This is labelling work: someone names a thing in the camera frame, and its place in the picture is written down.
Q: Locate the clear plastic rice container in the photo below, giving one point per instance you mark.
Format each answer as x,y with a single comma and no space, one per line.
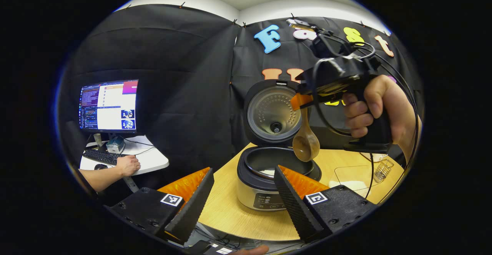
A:
353,174

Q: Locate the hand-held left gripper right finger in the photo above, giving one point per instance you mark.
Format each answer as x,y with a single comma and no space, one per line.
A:
294,205

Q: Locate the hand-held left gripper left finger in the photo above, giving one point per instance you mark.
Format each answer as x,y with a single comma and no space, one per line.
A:
192,209

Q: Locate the small teal box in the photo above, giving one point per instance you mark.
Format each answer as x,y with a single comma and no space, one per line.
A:
115,144

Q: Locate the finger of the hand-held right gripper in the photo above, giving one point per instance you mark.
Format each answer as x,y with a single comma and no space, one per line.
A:
301,101

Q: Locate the black rice cooker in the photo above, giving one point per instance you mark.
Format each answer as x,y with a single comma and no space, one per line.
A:
269,113

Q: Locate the wooden spoon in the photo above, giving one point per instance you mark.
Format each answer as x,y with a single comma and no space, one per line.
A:
306,145

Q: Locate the black keyboard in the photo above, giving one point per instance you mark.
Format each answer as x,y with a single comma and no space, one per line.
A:
100,156

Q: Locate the computer monitor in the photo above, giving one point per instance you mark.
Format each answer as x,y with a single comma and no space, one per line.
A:
111,105

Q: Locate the white side table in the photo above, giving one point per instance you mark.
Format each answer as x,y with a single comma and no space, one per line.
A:
150,161

